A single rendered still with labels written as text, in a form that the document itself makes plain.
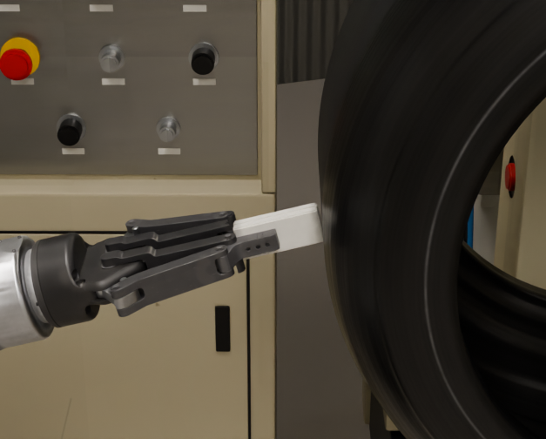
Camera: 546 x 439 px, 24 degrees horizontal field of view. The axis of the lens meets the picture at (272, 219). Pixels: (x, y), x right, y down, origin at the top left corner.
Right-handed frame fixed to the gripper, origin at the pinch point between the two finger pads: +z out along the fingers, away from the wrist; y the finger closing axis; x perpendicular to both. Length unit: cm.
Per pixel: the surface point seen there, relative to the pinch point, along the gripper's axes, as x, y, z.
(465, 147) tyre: -9.4, -12.7, 15.5
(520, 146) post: 10.9, 28.7, 22.9
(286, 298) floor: 112, 188, -27
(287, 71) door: 108, 343, -25
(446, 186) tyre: -6.8, -12.7, 13.6
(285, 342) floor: 112, 167, -27
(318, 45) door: 102, 346, -12
